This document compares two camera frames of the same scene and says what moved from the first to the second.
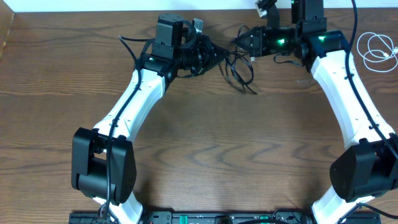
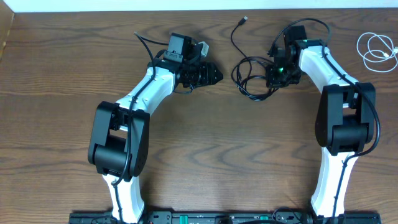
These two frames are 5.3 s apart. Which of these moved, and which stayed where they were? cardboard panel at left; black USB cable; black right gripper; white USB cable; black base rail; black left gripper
Moved: black right gripper; black USB cable; black left gripper
Stayed: cardboard panel at left; black base rail; white USB cable
